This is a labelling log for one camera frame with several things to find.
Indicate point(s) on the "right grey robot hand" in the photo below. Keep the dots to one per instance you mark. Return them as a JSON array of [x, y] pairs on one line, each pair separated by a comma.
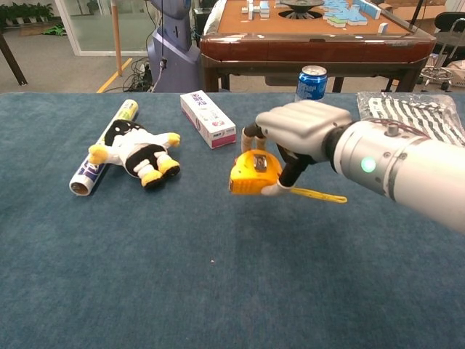
[[305, 127]]

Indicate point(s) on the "yellow tape measure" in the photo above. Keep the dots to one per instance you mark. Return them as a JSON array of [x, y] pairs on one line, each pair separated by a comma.
[[247, 178]]

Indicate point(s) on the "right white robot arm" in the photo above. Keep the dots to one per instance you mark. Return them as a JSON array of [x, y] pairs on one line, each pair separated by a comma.
[[417, 174]]

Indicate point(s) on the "blue soda can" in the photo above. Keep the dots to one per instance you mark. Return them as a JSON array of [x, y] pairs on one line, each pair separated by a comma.
[[311, 85]]

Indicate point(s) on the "brown mahjong table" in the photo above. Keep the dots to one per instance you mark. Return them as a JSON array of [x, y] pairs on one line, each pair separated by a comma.
[[309, 47]]

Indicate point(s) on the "white pink toothpaste box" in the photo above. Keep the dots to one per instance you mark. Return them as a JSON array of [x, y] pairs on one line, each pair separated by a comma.
[[210, 120]]

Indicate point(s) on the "blue mahjong tile pile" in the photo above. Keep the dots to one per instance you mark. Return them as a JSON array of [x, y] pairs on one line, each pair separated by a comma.
[[345, 14]]

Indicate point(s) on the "black round table centre disc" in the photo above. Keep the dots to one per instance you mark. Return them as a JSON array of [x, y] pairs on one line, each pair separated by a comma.
[[301, 5]]

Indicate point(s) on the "single white blue mahjong tile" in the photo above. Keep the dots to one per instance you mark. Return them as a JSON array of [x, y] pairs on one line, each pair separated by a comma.
[[383, 28]]

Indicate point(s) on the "white blue mahjong tile group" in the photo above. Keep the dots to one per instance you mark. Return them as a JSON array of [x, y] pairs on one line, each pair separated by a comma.
[[256, 11]]

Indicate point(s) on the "striped cloth in plastic bag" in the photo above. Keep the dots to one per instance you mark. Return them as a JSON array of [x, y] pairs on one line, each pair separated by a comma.
[[436, 112]]

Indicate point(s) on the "black white penguin plush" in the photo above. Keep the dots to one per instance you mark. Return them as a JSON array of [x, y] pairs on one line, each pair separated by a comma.
[[138, 149]]

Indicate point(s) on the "black office chair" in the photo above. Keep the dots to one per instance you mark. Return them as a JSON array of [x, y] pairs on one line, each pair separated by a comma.
[[448, 22]]

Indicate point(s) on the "blue felt table cover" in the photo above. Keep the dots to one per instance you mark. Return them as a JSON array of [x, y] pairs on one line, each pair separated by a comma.
[[181, 291]]

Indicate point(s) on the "wooden pole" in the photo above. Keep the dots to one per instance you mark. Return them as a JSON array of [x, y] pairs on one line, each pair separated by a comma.
[[116, 36]]

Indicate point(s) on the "printed cylindrical tube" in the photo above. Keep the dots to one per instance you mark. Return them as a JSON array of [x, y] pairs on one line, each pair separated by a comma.
[[85, 178]]

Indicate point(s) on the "white framed glass partition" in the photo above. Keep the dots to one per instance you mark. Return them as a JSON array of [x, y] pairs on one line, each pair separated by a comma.
[[67, 29]]

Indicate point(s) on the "green item on floor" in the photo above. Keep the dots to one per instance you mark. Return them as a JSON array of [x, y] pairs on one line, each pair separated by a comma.
[[54, 30]]

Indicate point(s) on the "black slanted table leg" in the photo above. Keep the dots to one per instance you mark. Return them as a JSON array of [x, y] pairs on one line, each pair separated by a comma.
[[11, 58]]

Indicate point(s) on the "potted green plants row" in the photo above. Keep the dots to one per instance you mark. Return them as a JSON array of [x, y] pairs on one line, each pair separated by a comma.
[[25, 12]]

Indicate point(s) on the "blue machine pedestal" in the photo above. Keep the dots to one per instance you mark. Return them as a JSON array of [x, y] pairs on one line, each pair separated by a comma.
[[174, 58]]

